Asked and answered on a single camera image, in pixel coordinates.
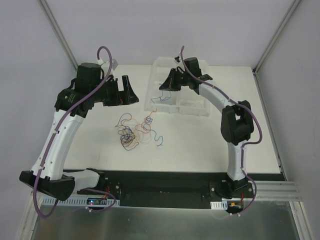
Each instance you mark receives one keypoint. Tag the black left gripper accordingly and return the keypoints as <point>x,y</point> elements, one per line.
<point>119,92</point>

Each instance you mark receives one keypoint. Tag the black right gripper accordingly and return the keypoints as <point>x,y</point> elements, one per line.
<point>178,80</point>

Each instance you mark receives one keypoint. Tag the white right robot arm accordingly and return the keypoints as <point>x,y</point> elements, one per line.
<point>236,122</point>

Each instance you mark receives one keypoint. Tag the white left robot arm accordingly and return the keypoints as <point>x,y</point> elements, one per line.
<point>71,108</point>

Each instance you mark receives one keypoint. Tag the white plastic compartment tray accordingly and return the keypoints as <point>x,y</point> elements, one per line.
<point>185,101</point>

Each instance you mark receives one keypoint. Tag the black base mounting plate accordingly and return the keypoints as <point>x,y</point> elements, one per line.
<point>177,190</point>

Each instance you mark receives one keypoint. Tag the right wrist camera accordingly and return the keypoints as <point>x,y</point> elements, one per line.
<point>177,59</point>

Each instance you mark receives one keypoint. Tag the right aluminium frame post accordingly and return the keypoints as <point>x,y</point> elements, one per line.
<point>277,34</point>

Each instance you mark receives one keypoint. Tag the aluminium frame post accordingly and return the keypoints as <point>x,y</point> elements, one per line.
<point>58,32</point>
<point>277,34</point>

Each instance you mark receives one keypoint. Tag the left white cable duct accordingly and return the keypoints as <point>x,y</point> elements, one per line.
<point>77,201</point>

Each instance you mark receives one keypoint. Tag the white cable duct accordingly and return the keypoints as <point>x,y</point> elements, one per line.
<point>77,201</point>
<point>219,205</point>

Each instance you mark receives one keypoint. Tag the left aluminium frame post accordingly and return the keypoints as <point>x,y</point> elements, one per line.
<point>58,32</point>

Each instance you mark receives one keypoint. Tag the right white cable duct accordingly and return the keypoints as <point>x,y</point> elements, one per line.
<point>219,205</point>

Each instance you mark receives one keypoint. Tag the aluminium front rail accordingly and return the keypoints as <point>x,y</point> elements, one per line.
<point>283,191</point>

